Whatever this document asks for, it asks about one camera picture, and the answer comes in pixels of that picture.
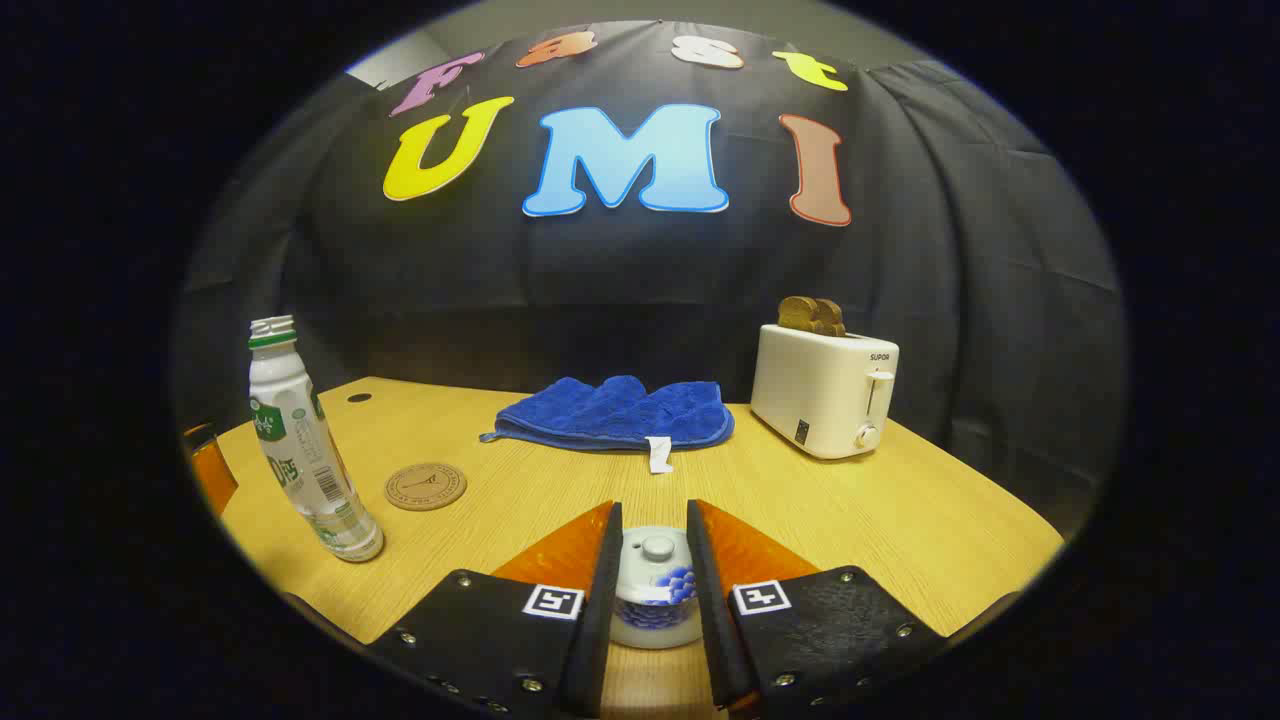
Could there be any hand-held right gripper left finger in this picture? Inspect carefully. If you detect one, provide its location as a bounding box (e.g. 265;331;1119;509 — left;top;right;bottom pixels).
365;500;623;720

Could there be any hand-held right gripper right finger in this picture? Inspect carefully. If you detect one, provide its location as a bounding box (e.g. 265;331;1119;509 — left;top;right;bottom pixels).
687;498;946;717

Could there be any white blue-pattern teacup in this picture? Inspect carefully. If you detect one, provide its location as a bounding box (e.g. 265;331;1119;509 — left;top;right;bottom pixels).
608;568;704;651

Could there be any white teacup lid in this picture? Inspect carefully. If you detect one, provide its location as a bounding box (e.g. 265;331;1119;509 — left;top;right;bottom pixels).
620;526;693;583

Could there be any white green-label water bottle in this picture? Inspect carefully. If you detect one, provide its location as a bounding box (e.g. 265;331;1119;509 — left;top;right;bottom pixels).
247;315;386;564

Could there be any round cork coaster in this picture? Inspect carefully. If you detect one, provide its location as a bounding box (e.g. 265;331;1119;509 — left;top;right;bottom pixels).
385;462;469;512

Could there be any blue towel cloth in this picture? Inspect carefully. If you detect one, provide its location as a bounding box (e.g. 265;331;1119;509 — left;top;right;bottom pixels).
479;375;736;474

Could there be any white toaster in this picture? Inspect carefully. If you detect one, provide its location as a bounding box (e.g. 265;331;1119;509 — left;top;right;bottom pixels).
750;322;901;461

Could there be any black backdrop cloth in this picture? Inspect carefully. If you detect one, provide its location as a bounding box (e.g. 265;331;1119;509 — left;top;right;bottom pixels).
175;20;1126;536

